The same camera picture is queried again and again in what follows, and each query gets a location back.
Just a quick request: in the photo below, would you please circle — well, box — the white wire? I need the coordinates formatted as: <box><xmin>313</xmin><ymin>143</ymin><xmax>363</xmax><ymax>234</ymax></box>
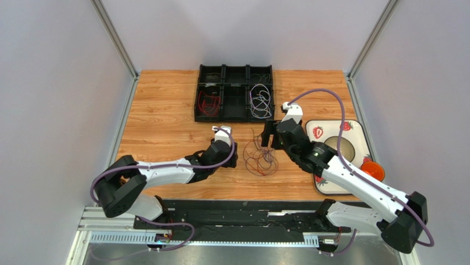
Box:
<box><xmin>249</xmin><ymin>83</ymin><xmax>273</xmax><ymax>119</ymax></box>

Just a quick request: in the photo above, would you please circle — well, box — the coloured wire bundle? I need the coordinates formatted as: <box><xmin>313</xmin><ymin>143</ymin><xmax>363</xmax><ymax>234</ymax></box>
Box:
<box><xmin>242</xmin><ymin>128</ymin><xmax>280</xmax><ymax>177</ymax></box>

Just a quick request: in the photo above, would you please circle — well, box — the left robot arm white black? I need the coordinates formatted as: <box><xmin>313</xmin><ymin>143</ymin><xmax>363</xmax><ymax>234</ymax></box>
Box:
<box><xmin>90</xmin><ymin>140</ymin><xmax>238</xmax><ymax>221</ymax></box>

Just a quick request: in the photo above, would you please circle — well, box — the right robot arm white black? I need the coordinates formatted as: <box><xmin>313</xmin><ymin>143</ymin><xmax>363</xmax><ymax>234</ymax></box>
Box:
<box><xmin>261</xmin><ymin>119</ymin><xmax>428</xmax><ymax>254</ymax></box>

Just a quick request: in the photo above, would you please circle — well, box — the strawberry pattern white tray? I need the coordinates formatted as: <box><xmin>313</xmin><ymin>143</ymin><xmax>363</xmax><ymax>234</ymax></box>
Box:
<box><xmin>305</xmin><ymin>119</ymin><xmax>372</xmax><ymax>195</ymax></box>

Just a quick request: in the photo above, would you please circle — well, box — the black six-compartment tray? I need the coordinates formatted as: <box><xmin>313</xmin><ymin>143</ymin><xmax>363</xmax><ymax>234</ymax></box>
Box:
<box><xmin>194</xmin><ymin>64</ymin><xmax>275</xmax><ymax>123</ymax></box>

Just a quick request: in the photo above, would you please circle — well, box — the beige ceramic bowl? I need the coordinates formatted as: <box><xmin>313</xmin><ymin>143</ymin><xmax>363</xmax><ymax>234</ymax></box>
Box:
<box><xmin>324</xmin><ymin>136</ymin><xmax>356</xmax><ymax>162</ymax></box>

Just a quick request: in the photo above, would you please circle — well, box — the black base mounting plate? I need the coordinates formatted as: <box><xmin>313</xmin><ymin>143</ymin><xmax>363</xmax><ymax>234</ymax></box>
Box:
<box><xmin>156</xmin><ymin>199</ymin><xmax>351</xmax><ymax>242</ymax></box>

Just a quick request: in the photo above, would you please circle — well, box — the orange plastic cup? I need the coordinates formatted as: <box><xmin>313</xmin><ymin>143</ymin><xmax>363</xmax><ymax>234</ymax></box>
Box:
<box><xmin>360</xmin><ymin>161</ymin><xmax>385</xmax><ymax>182</ymax></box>

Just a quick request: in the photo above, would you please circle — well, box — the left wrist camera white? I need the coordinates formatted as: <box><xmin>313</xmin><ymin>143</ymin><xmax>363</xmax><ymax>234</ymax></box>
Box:
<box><xmin>212</xmin><ymin>125</ymin><xmax>232</xmax><ymax>145</ymax></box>

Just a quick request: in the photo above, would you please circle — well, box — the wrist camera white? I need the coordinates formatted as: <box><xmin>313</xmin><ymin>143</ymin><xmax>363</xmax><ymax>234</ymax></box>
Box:
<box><xmin>281</xmin><ymin>102</ymin><xmax>303</xmax><ymax>124</ymax></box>
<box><xmin>212</xmin><ymin>125</ymin><xmax>232</xmax><ymax>145</ymax></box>

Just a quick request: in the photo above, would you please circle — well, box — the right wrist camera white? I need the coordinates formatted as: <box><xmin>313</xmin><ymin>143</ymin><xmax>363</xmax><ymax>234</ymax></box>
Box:
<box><xmin>281</xmin><ymin>102</ymin><xmax>303</xmax><ymax>124</ymax></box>

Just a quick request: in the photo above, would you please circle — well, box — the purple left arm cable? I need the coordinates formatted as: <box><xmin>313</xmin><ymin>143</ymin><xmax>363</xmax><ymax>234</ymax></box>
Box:
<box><xmin>89</xmin><ymin>126</ymin><xmax>237</xmax><ymax>252</ymax></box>

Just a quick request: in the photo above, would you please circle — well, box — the aluminium frame rail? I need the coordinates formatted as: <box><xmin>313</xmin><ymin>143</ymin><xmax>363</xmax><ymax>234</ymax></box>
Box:
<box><xmin>66</xmin><ymin>200</ymin><xmax>420</xmax><ymax>264</ymax></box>

